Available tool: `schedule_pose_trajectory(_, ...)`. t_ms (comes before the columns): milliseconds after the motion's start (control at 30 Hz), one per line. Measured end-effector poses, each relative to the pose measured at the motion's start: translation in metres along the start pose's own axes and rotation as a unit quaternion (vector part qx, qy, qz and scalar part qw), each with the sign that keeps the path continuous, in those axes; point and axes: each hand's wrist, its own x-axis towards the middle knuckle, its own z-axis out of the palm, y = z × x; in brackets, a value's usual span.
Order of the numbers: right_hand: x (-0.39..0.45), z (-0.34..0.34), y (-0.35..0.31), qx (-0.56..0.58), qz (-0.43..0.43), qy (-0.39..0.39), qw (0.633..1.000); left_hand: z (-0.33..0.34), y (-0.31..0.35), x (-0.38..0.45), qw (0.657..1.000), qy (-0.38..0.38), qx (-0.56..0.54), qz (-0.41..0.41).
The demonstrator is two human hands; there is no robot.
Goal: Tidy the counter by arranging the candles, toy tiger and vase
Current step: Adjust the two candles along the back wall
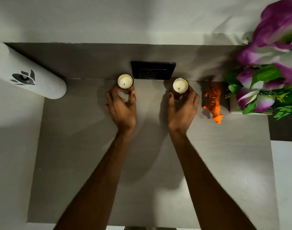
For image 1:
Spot person's right hand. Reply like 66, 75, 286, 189
167, 86, 200, 136

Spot person's left hand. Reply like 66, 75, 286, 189
105, 87, 137, 132

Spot white candle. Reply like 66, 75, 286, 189
117, 74, 135, 95
172, 77, 190, 99

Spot person's left forearm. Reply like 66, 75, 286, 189
53, 130, 135, 230

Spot person's right forearm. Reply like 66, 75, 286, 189
170, 132, 257, 230

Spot orange toy tiger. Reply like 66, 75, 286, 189
202, 83, 224, 124

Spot white square flower pot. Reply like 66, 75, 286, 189
229, 93, 273, 116

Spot white cylinder vase black print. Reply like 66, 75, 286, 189
0, 42, 67, 100

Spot purple artificial flowers green leaves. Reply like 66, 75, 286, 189
222, 0, 292, 120

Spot black wall switch panel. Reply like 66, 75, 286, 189
130, 61, 177, 81

